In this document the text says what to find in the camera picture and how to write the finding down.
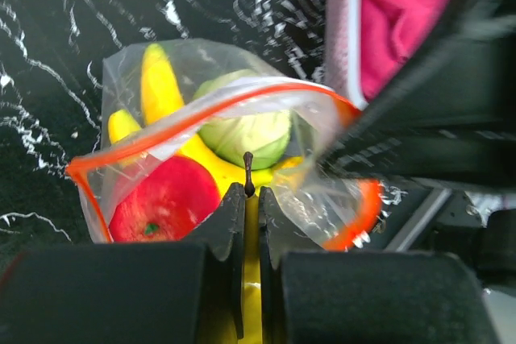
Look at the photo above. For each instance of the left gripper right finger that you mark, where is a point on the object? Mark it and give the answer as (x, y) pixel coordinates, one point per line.
(314, 296)

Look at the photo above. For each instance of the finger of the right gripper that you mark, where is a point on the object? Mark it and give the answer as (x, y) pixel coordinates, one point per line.
(447, 118)

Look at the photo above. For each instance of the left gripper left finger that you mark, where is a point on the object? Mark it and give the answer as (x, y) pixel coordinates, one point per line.
(159, 292)

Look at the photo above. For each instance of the red fake apple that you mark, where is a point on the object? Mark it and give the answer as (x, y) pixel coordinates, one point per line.
(167, 204)

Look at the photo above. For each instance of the yellow fake banana bunch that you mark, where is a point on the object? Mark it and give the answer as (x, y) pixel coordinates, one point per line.
(161, 95)

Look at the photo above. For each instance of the clear zip top bag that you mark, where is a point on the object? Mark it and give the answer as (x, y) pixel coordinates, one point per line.
(183, 120)

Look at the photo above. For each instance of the yellow orange fake fruit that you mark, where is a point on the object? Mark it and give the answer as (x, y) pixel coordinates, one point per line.
(252, 279)

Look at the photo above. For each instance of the green fake cabbage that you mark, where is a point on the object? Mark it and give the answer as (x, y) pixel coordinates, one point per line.
(265, 135)

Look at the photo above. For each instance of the pink cloth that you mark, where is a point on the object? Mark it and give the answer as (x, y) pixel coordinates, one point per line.
(391, 31)

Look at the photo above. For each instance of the white plastic basket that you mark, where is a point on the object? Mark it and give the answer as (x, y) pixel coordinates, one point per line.
(342, 50)

